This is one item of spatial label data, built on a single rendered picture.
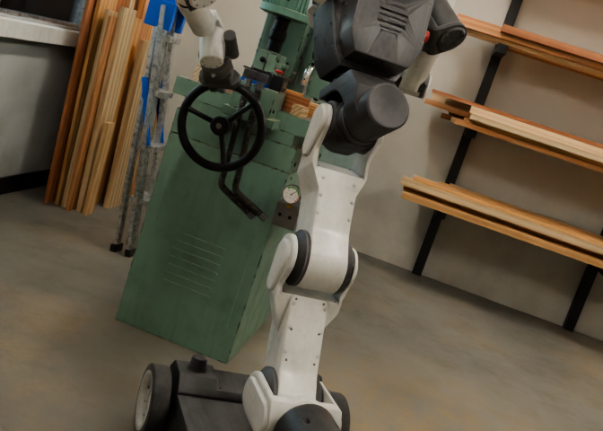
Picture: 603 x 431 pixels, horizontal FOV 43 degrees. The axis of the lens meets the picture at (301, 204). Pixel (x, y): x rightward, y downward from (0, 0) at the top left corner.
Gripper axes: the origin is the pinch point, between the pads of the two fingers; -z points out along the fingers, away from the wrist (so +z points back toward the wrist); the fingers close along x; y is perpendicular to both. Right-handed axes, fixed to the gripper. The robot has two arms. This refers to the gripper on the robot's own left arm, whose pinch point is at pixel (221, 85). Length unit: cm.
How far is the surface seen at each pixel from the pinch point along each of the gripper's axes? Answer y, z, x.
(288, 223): -28, -38, 23
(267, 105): 2.9, -14.8, 12.8
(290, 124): 2.2, -25.1, 19.8
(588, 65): 126, -161, 163
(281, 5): 40.4, -14.2, 12.0
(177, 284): -48, -58, -14
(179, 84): 12.5, -25.1, -19.5
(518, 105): 129, -218, 139
